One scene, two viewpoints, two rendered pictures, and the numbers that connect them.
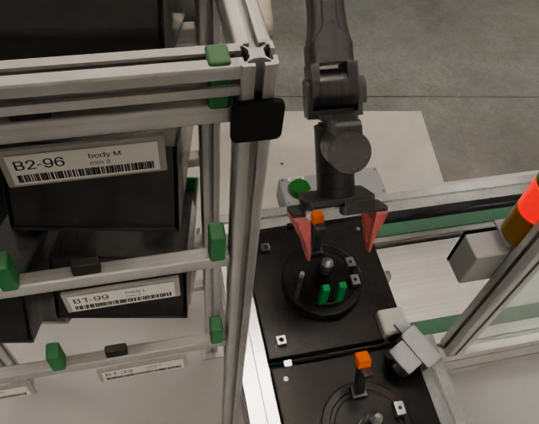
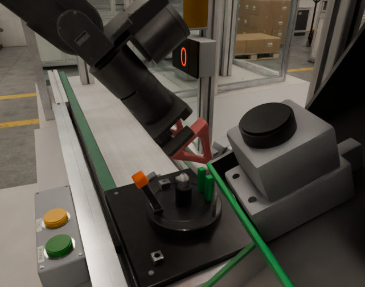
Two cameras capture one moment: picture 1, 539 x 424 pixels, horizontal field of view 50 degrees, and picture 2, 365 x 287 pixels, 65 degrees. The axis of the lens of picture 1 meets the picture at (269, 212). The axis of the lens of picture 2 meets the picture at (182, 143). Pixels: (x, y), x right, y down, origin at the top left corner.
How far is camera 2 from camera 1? 81 cm
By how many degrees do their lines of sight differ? 71
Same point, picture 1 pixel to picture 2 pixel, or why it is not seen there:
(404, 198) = (76, 174)
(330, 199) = (176, 98)
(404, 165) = (11, 205)
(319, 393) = not seen: hidden behind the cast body
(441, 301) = (162, 166)
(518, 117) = not seen: outside the picture
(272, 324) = (243, 237)
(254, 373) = not seen: hidden behind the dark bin
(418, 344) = (226, 140)
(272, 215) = (101, 267)
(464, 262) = (210, 57)
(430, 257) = (124, 172)
